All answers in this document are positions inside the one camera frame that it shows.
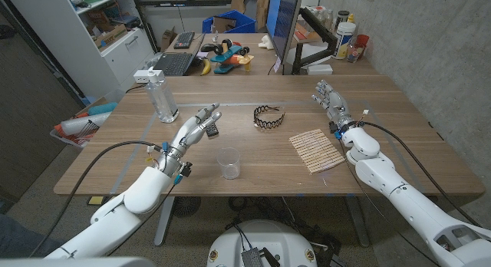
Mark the blue plastic bin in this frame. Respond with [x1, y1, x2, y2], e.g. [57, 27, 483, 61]
[202, 9, 257, 35]

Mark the yellow banana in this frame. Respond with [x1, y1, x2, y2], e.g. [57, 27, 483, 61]
[199, 58, 213, 77]

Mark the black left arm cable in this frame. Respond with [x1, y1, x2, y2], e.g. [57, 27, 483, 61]
[29, 140, 181, 259]

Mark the white shelf cabinet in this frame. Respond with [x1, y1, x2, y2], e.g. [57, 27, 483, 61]
[3, 0, 155, 99]

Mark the bin of foam rolls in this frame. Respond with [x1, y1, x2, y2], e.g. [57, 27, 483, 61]
[49, 96, 119, 148]

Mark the black scalloped headband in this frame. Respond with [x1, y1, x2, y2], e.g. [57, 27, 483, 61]
[252, 104, 286, 130]

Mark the clear spray bottle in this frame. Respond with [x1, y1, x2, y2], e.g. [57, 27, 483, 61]
[143, 66, 180, 124]

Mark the black keyboard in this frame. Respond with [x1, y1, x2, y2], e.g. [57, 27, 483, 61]
[173, 31, 196, 50]

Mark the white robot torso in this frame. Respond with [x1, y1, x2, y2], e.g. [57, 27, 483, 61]
[206, 219, 318, 267]

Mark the clear plastic measuring cup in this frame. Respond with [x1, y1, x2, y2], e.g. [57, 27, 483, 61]
[216, 147, 242, 180]

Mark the colourful toy airplane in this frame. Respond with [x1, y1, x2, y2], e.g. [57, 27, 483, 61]
[209, 38, 255, 74]

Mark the wooden back desk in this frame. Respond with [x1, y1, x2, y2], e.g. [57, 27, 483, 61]
[163, 31, 381, 77]

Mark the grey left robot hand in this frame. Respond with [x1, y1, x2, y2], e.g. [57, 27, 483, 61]
[160, 102, 222, 178]

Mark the black laptop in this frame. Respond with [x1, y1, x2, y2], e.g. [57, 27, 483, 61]
[153, 31, 206, 77]

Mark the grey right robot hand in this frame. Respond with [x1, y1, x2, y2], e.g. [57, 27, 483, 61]
[311, 80, 358, 134]

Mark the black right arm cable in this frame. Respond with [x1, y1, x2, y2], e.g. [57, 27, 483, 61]
[339, 120, 483, 267]

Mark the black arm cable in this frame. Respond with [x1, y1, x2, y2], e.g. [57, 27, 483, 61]
[339, 120, 483, 267]
[29, 140, 181, 259]

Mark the bamboo slat mat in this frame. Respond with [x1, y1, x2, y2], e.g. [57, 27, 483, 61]
[288, 128, 346, 175]

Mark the white small box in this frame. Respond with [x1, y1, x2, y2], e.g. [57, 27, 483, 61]
[306, 64, 334, 76]

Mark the white wipes canister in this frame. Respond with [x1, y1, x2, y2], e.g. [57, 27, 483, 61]
[332, 21, 357, 61]

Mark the large black monitor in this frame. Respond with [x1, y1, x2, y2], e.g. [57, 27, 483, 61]
[265, 0, 305, 65]

